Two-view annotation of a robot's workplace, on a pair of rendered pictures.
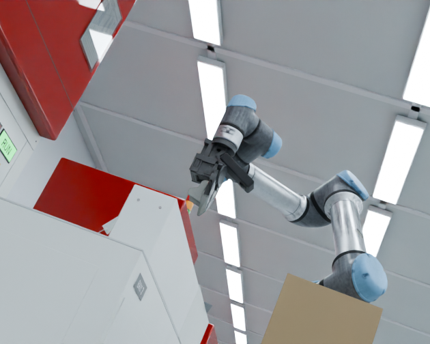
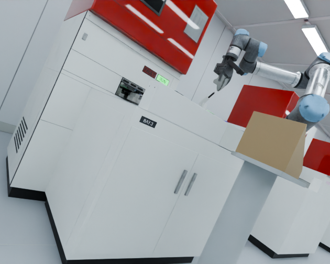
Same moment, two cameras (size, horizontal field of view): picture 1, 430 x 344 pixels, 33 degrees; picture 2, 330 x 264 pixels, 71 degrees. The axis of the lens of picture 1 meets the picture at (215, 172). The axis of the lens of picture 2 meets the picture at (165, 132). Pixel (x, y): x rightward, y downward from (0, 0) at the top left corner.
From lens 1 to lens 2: 0.96 m
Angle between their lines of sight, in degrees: 44
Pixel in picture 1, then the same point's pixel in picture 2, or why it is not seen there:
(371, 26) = not seen: outside the picture
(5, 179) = not seen: hidden behind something
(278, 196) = (278, 75)
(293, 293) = (255, 121)
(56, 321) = (111, 137)
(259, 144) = (252, 51)
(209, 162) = (221, 65)
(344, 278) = (296, 110)
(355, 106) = not seen: outside the picture
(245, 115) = (239, 38)
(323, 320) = (270, 133)
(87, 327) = (117, 139)
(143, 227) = (149, 97)
